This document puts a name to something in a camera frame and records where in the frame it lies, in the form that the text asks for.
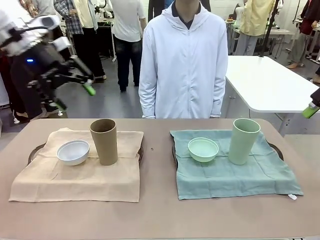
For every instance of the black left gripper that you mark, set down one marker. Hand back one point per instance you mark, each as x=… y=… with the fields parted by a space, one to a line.
x=45 y=63

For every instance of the white bowl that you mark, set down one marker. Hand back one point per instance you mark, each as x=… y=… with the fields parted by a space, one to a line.
x=72 y=155

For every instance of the light green tall cup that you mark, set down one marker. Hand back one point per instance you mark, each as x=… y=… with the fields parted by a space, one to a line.
x=241 y=145

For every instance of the brown tall cup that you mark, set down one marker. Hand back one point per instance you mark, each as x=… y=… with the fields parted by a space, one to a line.
x=106 y=147

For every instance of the teal green cloth mat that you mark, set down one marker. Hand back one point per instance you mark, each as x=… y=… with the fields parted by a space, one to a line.
x=237 y=180

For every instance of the beige cloth mat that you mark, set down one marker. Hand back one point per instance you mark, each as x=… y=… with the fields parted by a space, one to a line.
x=75 y=182

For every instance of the light green bowl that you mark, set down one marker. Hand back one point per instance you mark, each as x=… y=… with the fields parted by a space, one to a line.
x=203 y=151

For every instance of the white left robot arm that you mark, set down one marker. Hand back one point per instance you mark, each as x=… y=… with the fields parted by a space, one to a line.
x=15 y=40

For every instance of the bystander in dark trousers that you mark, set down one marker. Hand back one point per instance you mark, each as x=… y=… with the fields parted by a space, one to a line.
x=20 y=95

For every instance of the white table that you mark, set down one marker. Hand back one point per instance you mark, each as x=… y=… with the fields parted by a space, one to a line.
x=262 y=82

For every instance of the bystander in plaid shirt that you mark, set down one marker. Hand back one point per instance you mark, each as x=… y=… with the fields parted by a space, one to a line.
x=72 y=22

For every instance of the bystander in cream shirt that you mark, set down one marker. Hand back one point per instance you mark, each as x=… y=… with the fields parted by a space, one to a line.
x=87 y=15

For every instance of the bystander in white t-shirt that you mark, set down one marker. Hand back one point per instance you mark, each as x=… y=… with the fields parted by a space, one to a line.
x=127 y=25

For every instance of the bystander in maroon top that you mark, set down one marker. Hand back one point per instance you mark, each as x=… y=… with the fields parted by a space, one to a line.
x=310 y=15

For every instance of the person in white hooded jacket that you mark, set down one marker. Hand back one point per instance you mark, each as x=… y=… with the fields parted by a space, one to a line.
x=185 y=62

